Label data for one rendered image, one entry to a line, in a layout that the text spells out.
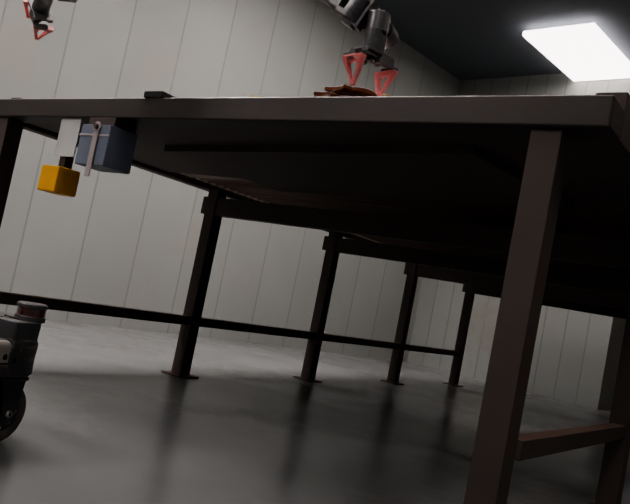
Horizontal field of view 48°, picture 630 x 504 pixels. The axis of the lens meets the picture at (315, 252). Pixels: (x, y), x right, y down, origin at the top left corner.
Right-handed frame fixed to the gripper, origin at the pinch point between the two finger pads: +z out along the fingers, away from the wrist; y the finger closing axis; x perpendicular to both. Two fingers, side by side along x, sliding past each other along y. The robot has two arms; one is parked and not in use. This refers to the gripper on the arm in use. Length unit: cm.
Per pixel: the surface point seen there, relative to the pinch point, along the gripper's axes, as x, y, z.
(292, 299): 334, 276, 59
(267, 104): 9.8, -22.0, 10.4
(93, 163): 68, -36, 28
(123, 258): 319, 107, 51
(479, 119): -44.0, -10.3, 14.1
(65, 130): 88, -38, 17
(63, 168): 84, -38, 29
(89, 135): 72, -37, 19
